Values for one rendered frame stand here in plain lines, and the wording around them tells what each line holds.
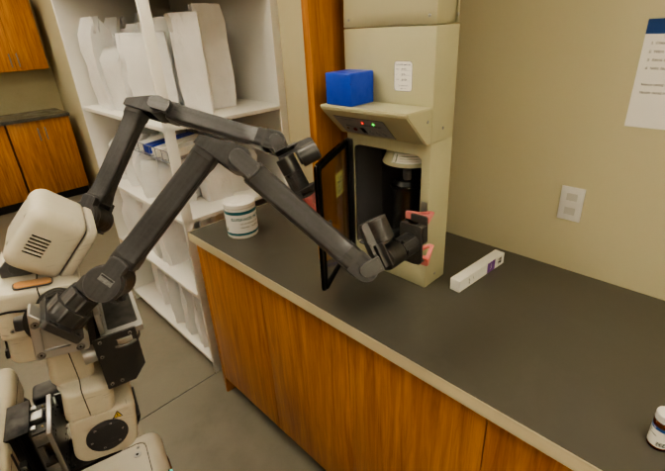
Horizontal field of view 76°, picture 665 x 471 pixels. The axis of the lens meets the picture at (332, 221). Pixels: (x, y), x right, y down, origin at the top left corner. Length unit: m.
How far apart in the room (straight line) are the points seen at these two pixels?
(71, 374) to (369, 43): 1.20
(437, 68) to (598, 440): 0.91
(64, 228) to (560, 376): 1.20
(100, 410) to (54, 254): 0.46
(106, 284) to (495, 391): 0.89
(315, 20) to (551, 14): 0.69
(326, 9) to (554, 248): 1.09
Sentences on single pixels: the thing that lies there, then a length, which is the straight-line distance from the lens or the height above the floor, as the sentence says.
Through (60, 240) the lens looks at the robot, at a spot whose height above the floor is 1.31.
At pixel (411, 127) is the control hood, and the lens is 1.15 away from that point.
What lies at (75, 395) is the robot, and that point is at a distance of 1.36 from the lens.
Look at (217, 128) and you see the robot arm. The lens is 1.35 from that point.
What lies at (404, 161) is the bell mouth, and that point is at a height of 1.33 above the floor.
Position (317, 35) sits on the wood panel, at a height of 1.70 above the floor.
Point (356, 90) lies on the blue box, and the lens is 1.26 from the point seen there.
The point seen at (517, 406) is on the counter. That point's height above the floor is 0.94.
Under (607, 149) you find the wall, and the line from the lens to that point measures 1.52.
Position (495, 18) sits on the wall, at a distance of 1.60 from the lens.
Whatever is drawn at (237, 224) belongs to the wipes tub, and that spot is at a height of 1.01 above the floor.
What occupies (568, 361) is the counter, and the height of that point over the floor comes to 0.94.
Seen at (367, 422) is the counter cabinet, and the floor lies 0.56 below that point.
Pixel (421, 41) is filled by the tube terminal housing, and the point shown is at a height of 1.67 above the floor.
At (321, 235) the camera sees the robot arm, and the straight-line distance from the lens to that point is 0.98.
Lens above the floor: 1.72
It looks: 25 degrees down
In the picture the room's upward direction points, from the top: 3 degrees counter-clockwise
